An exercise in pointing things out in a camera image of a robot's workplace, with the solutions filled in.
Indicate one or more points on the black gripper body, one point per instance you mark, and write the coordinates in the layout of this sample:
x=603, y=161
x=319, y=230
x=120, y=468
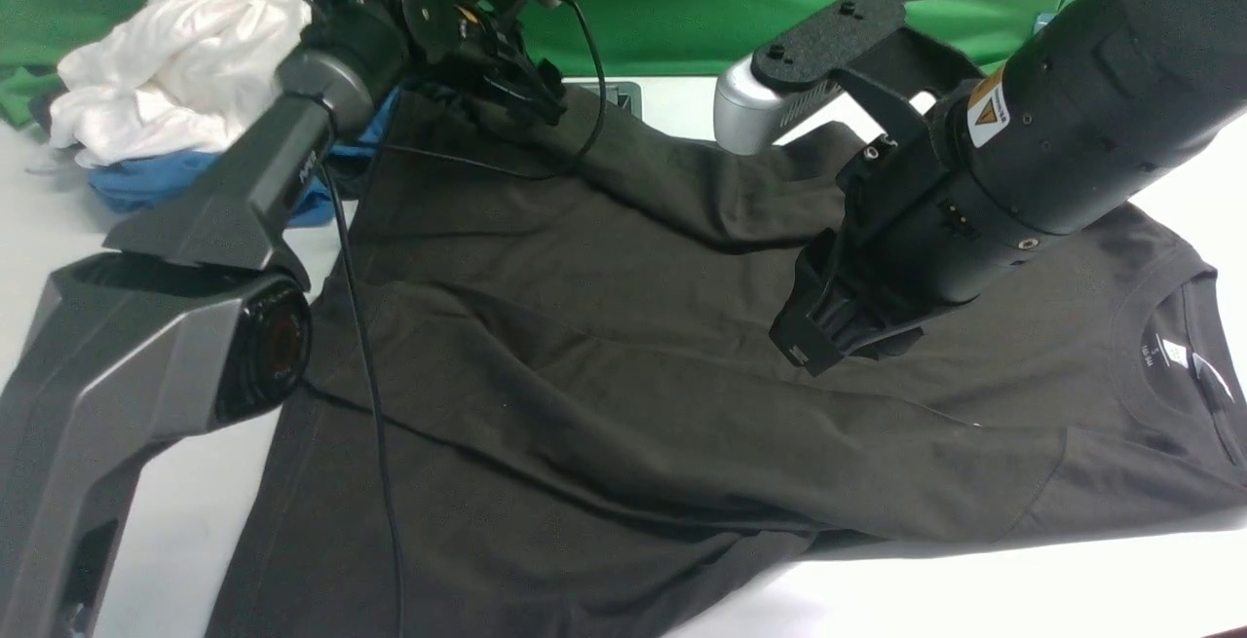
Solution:
x=477, y=47
x=926, y=231

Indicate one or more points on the dark gray long-sleeved shirt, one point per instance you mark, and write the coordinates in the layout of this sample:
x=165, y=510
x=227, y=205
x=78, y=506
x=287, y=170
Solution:
x=591, y=434

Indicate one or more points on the gray robot arm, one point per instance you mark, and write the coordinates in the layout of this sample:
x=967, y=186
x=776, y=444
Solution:
x=195, y=315

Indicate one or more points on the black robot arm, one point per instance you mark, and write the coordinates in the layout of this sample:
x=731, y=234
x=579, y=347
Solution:
x=1112, y=94

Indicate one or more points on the blue binder clip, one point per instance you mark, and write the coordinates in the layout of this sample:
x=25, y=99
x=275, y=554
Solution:
x=1042, y=21

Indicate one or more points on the white crumpled garment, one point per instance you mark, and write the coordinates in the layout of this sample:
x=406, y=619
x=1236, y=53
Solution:
x=179, y=75

